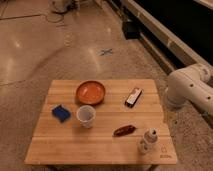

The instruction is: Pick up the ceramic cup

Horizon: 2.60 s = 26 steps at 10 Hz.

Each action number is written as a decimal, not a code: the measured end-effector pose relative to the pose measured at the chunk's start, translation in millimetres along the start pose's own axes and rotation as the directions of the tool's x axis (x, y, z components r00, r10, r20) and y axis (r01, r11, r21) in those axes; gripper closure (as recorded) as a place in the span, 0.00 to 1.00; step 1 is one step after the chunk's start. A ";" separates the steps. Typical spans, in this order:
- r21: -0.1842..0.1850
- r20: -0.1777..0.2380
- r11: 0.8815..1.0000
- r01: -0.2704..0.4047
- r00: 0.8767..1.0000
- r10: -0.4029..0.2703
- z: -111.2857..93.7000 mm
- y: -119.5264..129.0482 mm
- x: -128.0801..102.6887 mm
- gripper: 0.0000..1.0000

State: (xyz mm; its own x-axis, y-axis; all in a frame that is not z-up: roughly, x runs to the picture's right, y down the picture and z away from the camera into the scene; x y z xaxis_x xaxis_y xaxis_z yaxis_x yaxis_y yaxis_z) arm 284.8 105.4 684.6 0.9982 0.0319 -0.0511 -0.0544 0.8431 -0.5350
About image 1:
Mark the white ceramic cup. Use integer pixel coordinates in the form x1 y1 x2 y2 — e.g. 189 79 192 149
76 105 96 128

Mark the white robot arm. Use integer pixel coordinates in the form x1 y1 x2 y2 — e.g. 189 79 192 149
164 63 213 116

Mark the orange bowl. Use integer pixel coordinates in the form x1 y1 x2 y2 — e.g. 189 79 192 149
76 81 106 105

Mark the wooden table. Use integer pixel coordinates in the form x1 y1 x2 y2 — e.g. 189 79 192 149
25 79 177 165

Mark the dark red chili pepper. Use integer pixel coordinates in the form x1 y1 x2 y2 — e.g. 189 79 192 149
113 125 136 137

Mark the blue sponge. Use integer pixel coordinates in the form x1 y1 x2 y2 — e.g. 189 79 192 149
52 105 71 122

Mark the black box on floor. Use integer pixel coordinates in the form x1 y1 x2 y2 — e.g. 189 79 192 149
122 22 140 39

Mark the small white bottle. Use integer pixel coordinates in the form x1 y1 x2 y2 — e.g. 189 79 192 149
138 128 158 155

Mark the white machine base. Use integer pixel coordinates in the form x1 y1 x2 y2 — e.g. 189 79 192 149
51 0 75 14

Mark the black floor cable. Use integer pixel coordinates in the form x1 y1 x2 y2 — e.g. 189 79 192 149
44 11 66 25

